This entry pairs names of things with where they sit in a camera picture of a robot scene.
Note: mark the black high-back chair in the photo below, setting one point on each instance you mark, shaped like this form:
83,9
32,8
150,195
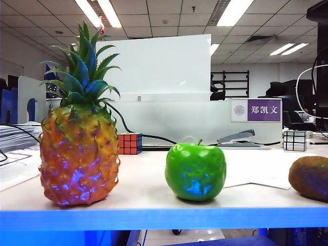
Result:
284,89

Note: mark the printed paper stack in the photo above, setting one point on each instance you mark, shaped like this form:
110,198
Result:
15,159

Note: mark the silver mirror cube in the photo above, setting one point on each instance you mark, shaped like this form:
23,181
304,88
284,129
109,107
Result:
294,140

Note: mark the blue file holder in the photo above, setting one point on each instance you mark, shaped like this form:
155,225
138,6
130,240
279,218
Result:
6,107

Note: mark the long ceiling light tube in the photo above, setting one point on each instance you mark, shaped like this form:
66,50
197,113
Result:
88,11
110,12

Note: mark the frosted glass desk partition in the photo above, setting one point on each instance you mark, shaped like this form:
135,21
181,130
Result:
205,123

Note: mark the wide ceiling light panel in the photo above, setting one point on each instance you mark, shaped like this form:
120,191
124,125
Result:
234,12

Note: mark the purple and white name plate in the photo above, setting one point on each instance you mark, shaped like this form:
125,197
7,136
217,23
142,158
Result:
264,110

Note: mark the black office chair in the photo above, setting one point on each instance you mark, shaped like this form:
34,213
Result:
216,92

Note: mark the white file divider panel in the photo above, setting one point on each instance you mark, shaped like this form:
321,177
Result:
30,87

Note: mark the brown kiwi fruit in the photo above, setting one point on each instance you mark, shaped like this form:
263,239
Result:
310,179

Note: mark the large white paper sheet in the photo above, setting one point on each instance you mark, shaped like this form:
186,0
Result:
256,164

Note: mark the distant ceiling light pair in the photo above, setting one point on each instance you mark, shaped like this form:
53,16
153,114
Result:
289,48

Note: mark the white whiteboard panel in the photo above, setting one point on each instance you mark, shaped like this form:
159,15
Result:
166,74

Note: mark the green plastic apple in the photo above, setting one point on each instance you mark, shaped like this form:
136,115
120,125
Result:
196,171

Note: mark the red hanging ornament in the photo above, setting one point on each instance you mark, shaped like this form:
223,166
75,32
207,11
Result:
103,30

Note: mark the orange plastic pineapple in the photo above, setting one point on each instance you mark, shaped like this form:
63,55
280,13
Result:
79,159

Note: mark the grey stapler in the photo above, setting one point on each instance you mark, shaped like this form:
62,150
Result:
238,137

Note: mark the small white paper sheet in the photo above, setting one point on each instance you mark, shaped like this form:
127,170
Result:
276,185

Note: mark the colourful Rubik's cube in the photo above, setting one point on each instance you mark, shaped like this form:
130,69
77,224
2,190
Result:
130,143

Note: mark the black shelf rack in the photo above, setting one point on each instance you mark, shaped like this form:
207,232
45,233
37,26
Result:
237,84

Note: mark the dark blue patterned poster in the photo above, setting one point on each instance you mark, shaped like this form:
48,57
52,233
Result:
52,91

